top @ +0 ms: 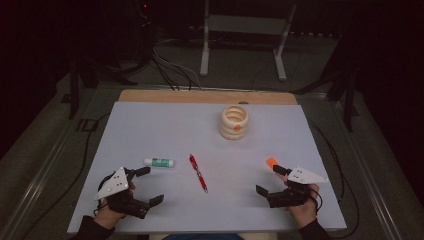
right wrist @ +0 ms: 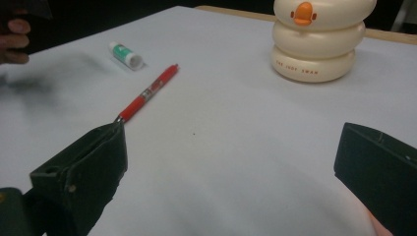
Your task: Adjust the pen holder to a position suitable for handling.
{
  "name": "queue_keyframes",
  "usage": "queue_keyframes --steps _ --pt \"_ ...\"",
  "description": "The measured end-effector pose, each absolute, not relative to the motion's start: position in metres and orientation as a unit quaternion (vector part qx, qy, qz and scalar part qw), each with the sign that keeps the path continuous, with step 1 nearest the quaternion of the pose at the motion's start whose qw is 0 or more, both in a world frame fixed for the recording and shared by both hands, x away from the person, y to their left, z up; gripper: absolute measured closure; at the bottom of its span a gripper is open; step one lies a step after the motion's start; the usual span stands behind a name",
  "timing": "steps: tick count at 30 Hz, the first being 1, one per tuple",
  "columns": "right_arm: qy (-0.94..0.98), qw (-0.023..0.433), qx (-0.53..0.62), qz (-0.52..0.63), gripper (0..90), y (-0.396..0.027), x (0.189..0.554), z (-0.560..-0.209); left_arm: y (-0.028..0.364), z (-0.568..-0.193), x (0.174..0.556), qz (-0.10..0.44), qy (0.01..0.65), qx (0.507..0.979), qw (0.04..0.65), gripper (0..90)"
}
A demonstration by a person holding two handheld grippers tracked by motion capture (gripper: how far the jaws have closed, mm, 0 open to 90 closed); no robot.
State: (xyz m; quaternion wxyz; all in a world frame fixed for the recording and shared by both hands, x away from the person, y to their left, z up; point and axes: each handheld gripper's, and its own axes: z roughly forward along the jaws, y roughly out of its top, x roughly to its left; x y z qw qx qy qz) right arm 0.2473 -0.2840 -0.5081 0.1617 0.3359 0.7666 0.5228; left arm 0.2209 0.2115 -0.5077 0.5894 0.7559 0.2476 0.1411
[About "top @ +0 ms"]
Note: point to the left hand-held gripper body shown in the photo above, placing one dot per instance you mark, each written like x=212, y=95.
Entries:
x=125, y=203

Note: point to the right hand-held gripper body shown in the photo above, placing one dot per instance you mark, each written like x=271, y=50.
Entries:
x=293, y=196

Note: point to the orange highlighter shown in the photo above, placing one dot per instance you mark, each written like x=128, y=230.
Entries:
x=271, y=162

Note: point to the green and white glue stick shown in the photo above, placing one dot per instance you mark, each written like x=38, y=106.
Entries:
x=159, y=162

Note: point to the red pen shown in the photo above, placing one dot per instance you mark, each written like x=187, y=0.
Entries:
x=198, y=173

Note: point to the cream ringed pen holder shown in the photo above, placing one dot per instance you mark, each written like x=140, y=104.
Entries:
x=230, y=131

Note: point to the person's right hand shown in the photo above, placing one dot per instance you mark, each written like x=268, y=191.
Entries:
x=301, y=213

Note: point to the person's left hand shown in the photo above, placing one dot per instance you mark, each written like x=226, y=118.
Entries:
x=106, y=216

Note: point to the black stand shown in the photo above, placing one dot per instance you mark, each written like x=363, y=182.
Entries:
x=348, y=96
x=75, y=90

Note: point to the grey metal stand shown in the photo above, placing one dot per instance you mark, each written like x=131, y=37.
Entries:
x=246, y=25

